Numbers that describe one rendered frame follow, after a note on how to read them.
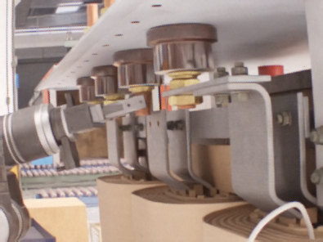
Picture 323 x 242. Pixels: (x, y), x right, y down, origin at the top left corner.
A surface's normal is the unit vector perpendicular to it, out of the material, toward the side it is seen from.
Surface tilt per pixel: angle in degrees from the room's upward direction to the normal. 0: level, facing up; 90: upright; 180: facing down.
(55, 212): 90
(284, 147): 90
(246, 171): 90
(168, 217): 90
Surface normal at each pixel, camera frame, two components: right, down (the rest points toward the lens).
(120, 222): -0.69, 0.03
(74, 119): -0.08, -0.01
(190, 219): -0.45, 0.01
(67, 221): 0.26, -0.04
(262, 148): -0.96, 0.05
